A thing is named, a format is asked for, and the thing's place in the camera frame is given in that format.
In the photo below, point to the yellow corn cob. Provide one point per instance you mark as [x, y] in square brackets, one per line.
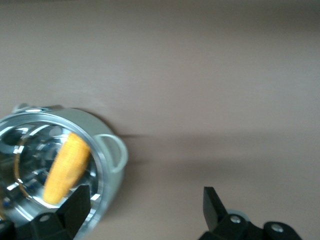
[67, 167]

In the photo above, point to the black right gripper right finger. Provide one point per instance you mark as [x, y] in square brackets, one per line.
[215, 212]

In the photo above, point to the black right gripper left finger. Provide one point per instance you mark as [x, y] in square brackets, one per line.
[75, 210]

